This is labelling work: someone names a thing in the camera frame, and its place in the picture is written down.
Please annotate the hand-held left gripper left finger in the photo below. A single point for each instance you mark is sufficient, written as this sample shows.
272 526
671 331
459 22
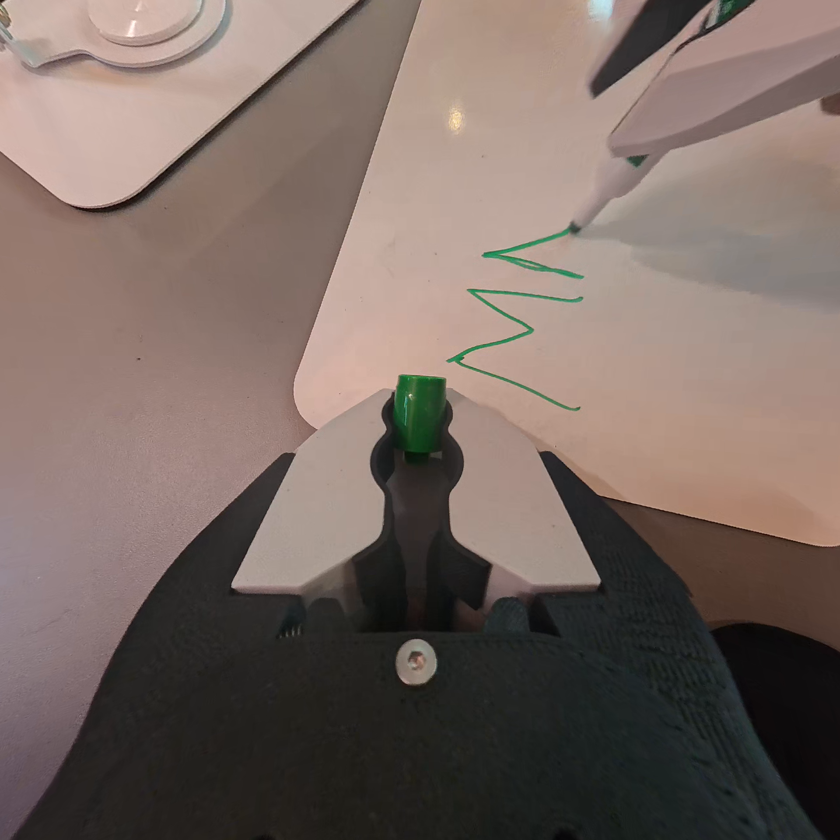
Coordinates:
315 512

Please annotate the green whiteboard marker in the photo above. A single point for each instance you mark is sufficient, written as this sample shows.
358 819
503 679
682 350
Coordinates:
610 184

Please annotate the white whiteboard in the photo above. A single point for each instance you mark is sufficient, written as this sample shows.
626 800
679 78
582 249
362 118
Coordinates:
420 197

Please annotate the green marker cap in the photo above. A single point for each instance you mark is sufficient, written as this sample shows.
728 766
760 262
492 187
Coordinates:
420 407

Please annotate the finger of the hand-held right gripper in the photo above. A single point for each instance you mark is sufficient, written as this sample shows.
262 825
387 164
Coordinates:
650 33
748 85

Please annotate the white table sign stand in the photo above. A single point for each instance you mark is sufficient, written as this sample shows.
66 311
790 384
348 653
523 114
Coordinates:
197 118

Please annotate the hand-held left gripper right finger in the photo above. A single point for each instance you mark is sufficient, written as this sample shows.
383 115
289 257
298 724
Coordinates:
519 512

